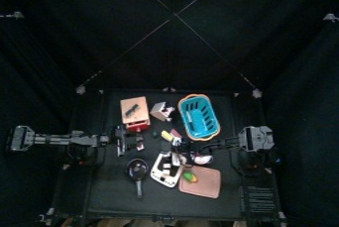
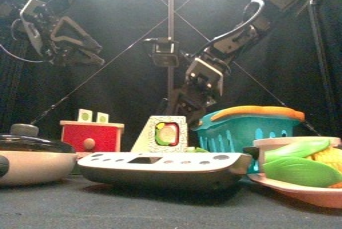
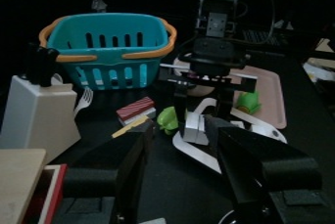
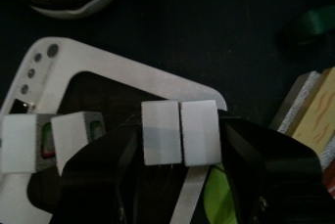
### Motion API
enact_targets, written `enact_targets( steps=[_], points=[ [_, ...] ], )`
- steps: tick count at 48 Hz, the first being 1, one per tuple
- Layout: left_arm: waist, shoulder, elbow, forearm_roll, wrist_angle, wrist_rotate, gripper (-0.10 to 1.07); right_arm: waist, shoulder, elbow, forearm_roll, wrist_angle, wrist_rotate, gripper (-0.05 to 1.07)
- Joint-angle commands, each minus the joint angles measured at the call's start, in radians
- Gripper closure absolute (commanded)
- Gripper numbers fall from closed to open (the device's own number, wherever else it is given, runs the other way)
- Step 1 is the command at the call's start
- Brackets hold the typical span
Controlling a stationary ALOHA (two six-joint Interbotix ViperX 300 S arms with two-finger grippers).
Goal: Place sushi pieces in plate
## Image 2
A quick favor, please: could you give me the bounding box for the triangular speckled sushi piece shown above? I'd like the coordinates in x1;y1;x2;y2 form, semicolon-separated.
130;115;190;154

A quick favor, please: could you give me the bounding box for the small white green sushi piece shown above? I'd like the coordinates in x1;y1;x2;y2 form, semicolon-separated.
96;111;112;124
77;108;94;123

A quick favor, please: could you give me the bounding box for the pink toy plate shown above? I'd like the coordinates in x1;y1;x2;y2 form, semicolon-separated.
248;172;342;210

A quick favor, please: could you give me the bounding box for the thin diagonal brace rod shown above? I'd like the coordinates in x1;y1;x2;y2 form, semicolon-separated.
30;0;225;125
130;0;320;137

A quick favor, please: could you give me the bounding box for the small green toy piece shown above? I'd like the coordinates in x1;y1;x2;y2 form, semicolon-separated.
186;146;212;154

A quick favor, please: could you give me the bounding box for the teal plastic basket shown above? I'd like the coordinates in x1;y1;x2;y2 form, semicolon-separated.
192;111;305;174

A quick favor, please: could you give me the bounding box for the orange toy bread loaf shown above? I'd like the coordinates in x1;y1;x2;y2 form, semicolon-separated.
209;105;308;123

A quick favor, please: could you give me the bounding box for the black white kitchen scale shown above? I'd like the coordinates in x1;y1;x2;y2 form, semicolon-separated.
77;151;254;192

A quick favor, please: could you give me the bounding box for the beige toy bowl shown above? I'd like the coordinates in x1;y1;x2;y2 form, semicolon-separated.
252;135;342;174

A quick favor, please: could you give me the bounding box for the red wooden drawer box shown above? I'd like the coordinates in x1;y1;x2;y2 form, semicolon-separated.
59;120;126;159

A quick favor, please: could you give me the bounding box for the black pot lid grey knob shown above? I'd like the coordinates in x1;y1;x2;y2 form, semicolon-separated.
0;123;78;154

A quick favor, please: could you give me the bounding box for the yellow toy corn green husk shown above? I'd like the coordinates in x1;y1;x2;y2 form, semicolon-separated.
261;138;342;189

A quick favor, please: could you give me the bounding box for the beige toy cooking pot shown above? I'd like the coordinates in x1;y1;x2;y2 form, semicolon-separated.
0;149;79;187

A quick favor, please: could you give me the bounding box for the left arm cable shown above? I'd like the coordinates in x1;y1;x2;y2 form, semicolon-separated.
0;17;51;65

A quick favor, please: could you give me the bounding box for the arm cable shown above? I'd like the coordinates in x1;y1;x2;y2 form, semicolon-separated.
0;17;51;65
202;0;269;54

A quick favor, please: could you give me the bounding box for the black camera on pole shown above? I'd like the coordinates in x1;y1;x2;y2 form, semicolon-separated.
144;37;181;68

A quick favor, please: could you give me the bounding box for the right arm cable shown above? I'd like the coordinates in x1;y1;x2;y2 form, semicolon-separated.
202;0;269;54

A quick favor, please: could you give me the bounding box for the vertical metal frame pole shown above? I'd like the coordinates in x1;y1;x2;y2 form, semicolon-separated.
166;0;177;107

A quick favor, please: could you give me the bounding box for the black side frame post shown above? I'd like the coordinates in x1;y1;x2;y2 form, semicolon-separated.
307;0;342;137

